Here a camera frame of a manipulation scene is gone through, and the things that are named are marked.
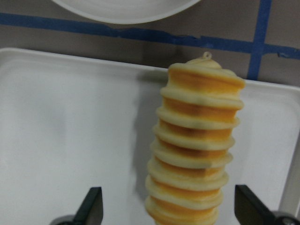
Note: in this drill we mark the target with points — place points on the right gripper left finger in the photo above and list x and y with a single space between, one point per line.
90 212

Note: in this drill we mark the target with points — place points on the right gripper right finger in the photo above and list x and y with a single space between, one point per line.
250 210

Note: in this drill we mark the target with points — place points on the yellow spiral bread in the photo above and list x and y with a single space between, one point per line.
193 136

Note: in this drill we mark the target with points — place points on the white plate under lemon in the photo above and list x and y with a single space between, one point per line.
126 11

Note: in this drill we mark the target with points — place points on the white rectangular tray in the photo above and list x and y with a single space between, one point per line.
70 123

